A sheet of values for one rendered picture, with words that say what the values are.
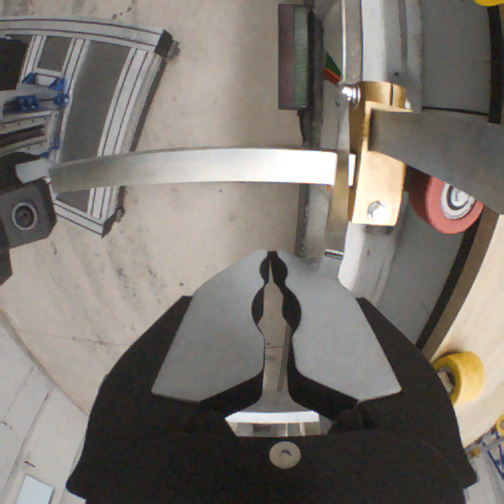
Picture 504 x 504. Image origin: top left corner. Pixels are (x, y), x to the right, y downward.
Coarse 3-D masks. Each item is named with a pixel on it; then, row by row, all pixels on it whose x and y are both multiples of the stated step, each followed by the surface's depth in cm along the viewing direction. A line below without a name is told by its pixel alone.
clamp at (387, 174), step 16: (368, 96) 18; (384, 96) 18; (400, 96) 17; (352, 112) 21; (368, 112) 18; (352, 128) 22; (368, 128) 19; (352, 144) 22; (368, 144) 20; (368, 160) 20; (384, 160) 20; (368, 176) 21; (384, 176) 21; (400, 176) 21; (352, 192) 23; (368, 192) 22; (384, 192) 22; (400, 192) 22; (352, 208) 23; (384, 224) 23
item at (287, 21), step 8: (288, 8) 25; (288, 16) 26; (288, 24) 27; (288, 32) 27; (288, 40) 28; (288, 48) 28; (288, 56) 29; (288, 64) 30; (288, 72) 30; (288, 80) 31; (288, 88) 32; (288, 96) 32; (288, 104) 33
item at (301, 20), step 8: (296, 8) 25; (304, 8) 25; (296, 16) 26; (304, 16) 26; (296, 24) 26; (304, 24) 26; (296, 32) 27; (304, 32) 27; (296, 40) 28; (304, 40) 28; (296, 48) 28; (304, 48) 28; (296, 56) 29; (304, 56) 29; (296, 64) 30; (304, 64) 30; (296, 72) 30; (304, 72) 30; (296, 80) 31; (304, 80) 31; (296, 88) 31; (304, 88) 31; (296, 96) 32; (304, 96) 32; (296, 104) 33; (304, 104) 33
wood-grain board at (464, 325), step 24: (480, 240) 22; (480, 264) 22; (456, 288) 26; (480, 288) 23; (456, 312) 26; (480, 312) 25; (432, 336) 30; (456, 336) 27; (480, 336) 28; (432, 360) 30; (456, 408) 41; (480, 408) 44; (480, 432) 61
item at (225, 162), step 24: (72, 168) 23; (96, 168) 23; (120, 168) 23; (144, 168) 23; (168, 168) 23; (192, 168) 23; (216, 168) 23; (240, 168) 22; (264, 168) 22; (288, 168) 22; (312, 168) 22; (408, 168) 21; (408, 192) 23
